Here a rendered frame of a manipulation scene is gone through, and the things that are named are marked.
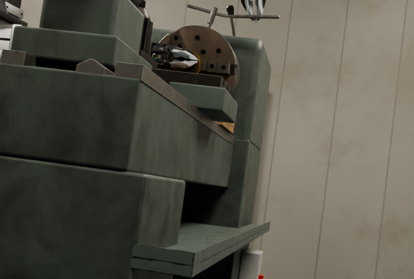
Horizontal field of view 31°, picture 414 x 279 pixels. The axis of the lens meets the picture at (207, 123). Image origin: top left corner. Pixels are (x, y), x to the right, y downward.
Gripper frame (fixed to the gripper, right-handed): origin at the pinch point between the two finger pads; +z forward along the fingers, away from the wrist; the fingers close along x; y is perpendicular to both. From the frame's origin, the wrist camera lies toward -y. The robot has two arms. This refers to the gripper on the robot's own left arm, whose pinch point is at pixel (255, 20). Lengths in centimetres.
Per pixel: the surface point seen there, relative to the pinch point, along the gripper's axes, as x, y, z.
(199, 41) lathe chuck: -20.5, 5.9, 6.1
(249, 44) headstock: -4.1, -10.1, 6.4
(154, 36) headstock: -39.3, -10.3, -1.9
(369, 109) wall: 59, -259, 15
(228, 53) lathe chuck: -10.8, 6.1, 11.8
